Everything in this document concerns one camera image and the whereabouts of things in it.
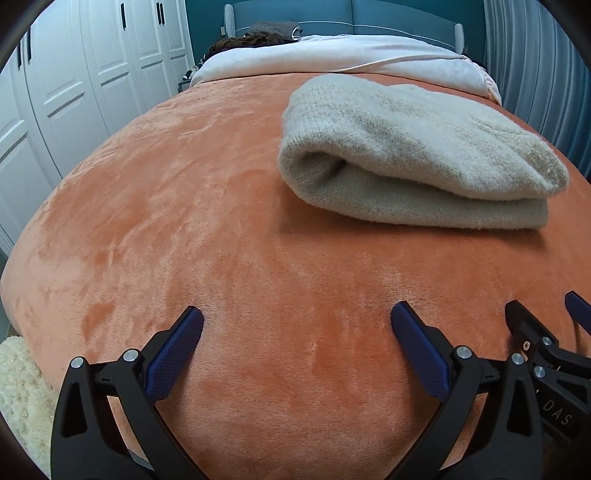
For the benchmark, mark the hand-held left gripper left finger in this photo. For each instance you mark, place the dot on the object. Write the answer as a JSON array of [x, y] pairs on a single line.
[[173, 360]]

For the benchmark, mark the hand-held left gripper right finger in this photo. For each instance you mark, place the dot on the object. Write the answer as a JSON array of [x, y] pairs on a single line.
[[420, 355]]

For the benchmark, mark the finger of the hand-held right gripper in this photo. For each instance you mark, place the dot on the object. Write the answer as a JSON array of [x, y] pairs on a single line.
[[581, 309], [526, 323]]

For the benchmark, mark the beige knit sweater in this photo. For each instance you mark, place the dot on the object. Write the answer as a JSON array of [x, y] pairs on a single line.
[[392, 138]]

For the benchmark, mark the orange plush blanket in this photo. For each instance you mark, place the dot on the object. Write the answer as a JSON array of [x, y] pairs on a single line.
[[184, 207]]

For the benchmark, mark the person's cream fleece jacket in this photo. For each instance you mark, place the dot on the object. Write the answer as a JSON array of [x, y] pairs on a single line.
[[21, 397]]

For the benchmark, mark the grey pleated curtain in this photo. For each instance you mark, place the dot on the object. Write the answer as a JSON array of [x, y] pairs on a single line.
[[531, 60]]

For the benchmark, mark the white panelled wardrobe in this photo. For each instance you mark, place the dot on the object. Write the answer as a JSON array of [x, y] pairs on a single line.
[[92, 69]]

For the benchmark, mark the white duvet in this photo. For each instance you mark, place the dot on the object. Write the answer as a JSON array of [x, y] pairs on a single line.
[[346, 53]]

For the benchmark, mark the brown knitted cloth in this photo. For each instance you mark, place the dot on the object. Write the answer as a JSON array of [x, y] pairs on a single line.
[[240, 44]]

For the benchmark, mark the blue upholstered headboard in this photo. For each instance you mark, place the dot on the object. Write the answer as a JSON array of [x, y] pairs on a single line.
[[392, 11]]

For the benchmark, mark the dark grey pillow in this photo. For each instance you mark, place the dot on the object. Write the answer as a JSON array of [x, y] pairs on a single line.
[[270, 28]]

